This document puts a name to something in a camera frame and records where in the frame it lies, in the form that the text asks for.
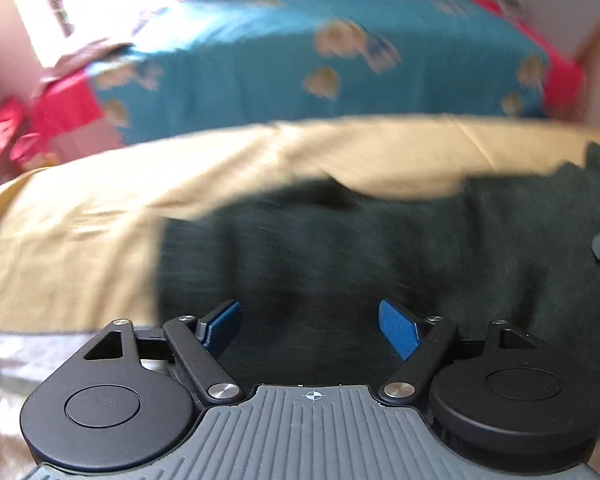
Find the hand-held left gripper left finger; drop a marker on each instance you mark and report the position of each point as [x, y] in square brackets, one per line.
[222, 325]

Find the yellow blanket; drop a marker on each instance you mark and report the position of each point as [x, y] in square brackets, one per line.
[80, 220]

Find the red cloth pile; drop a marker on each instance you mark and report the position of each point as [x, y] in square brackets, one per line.
[5, 130]

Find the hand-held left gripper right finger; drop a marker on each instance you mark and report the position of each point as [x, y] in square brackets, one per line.
[397, 327]

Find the dark green knit sweater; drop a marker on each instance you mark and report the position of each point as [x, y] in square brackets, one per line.
[330, 240]

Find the beige patterned bedsheet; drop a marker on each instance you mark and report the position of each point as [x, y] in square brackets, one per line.
[10, 360]

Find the window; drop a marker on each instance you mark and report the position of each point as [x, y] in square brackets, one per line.
[105, 0]

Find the blue floral bedspread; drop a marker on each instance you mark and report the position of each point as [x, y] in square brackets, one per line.
[255, 60]

